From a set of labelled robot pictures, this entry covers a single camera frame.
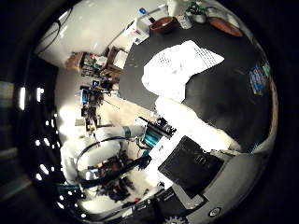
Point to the wooden shelf unit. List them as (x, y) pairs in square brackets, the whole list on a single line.
[(109, 63)]

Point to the brown wooden bowl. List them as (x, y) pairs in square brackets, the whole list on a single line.
[(162, 24)]

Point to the round wooden board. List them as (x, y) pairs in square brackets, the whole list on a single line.
[(224, 26)]

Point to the printed drink can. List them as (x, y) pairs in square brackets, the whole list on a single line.
[(184, 21)]

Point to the potted green plant white pot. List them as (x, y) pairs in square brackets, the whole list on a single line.
[(196, 12)]

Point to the white paper sheets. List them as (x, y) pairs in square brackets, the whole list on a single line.
[(174, 68)]

